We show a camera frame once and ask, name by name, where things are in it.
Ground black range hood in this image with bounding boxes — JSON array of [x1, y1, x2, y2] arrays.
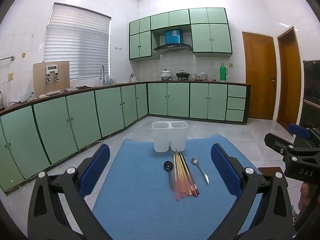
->
[[153, 44, 193, 54]]

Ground green base cabinets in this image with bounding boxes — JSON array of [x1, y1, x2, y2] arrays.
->
[[0, 81, 251, 193]]

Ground clear glass pitcher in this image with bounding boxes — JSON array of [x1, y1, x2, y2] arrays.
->
[[2, 81, 13, 107]]

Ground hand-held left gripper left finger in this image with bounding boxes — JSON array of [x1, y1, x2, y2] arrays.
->
[[27, 144, 113, 240]]

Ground black wok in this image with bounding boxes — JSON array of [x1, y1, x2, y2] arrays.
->
[[176, 70, 192, 80]]

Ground wooden door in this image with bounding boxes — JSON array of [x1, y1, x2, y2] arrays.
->
[[242, 31, 277, 120], [277, 26, 302, 137]]

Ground black spoon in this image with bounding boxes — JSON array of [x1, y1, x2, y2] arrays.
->
[[163, 161, 175, 191]]

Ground white window blind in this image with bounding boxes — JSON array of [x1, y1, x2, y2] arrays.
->
[[43, 2, 111, 80]]

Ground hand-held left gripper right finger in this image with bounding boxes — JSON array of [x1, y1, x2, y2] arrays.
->
[[211, 143, 294, 240]]

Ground green thermos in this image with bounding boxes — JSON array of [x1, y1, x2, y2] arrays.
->
[[219, 64, 228, 82]]

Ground black glass cabinet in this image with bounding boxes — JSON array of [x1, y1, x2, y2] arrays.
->
[[299, 60, 320, 130]]

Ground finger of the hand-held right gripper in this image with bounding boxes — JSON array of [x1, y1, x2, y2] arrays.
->
[[264, 132, 300, 164], [287, 123, 320, 149]]

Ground blue table mat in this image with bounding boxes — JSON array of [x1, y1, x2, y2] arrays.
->
[[92, 134, 263, 240]]

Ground bundle of wooden chopsticks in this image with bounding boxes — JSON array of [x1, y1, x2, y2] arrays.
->
[[173, 150, 200, 202]]

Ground person's right hand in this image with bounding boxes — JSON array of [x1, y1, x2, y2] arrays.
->
[[299, 182, 312, 214]]

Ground green cabinet drawer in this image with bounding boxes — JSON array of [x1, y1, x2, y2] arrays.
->
[[227, 84, 247, 98], [225, 109, 245, 122], [227, 97, 246, 110]]

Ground silver metal spoon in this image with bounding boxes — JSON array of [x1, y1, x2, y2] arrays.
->
[[191, 157, 209, 186]]

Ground white water purifier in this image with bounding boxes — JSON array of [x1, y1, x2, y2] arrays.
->
[[45, 64, 60, 83]]

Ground brown cardboard board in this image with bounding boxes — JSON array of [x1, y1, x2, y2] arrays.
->
[[33, 61, 70, 98]]

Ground white floor cable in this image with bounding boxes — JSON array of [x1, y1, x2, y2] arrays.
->
[[85, 134, 112, 150]]

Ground white two-compartment utensil holder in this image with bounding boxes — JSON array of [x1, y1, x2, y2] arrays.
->
[[152, 121, 188, 153]]

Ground green wall cabinets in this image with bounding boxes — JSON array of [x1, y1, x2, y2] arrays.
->
[[129, 7, 233, 61]]

